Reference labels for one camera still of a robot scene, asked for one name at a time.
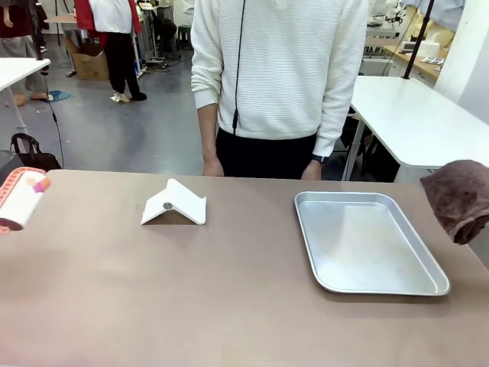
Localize wooden desk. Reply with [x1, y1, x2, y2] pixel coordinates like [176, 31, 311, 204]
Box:
[381, 44, 449, 80]

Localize person left forearm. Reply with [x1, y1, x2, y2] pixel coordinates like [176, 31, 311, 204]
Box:
[309, 95, 358, 158]

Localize small white table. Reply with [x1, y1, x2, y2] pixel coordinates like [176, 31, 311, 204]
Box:
[0, 57, 52, 130]

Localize person left hand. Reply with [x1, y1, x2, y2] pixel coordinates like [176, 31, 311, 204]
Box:
[300, 160, 325, 181]

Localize brown cardboard box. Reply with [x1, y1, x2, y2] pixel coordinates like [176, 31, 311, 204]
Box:
[62, 37, 111, 82]

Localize person right forearm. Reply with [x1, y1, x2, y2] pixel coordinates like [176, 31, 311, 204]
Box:
[196, 104, 222, 161]

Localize person right hand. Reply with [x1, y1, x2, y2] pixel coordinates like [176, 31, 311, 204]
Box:
[202, 155, 225, 177]

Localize thin black cord on sweater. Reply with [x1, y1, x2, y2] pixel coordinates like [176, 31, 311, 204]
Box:
[232, 0, 246, 136]

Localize brown cloth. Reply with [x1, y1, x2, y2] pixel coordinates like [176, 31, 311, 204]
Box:
[419, 159, 489, 246]

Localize dark brown bag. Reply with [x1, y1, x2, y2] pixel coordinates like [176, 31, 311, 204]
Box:
[10, 133, 63, 171]

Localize green plastic stool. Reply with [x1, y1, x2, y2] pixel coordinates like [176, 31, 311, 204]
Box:
[176, 24, 194, 51]

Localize white knit sweater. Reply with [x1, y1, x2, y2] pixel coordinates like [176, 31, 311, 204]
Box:
[189, 0, 368, 154]

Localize bystander in red white top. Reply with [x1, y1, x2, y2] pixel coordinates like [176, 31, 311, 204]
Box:
[73, 0, 148, 104]

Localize white folded roller stand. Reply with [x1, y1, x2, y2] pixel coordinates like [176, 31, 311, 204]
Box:
[139, 177, 208, 227]

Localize black trousers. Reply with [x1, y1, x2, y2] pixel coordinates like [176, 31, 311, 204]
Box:
[215, 126, 319, 180]

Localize black vertical pole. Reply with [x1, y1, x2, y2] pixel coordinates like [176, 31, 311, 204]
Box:
[403, 0, 436, 80]

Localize grey metal stool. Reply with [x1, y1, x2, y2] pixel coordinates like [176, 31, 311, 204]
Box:
[0, 150, 16, 185]

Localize pink lint roller black handle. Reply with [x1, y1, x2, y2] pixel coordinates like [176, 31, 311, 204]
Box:
[0, 167, 53, 235]

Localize silver metal tray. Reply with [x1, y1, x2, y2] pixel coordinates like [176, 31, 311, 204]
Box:
[293, 190, 452, 297]

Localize thin black hanging cable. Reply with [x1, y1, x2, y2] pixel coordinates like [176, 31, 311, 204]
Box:
[28, 0, 65, 170]

